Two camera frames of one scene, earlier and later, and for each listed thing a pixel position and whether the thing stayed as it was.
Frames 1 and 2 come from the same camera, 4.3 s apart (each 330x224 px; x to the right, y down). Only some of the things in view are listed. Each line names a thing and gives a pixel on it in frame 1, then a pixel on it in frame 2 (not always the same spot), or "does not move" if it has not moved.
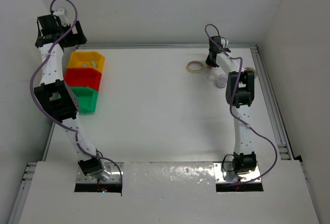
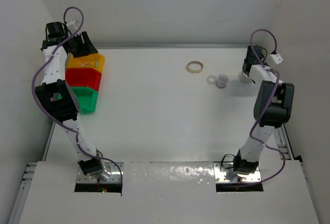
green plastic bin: (87, 98) does not move
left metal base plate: (115, 177) does not move
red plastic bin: (83, 77) does not move
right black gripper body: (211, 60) → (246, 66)
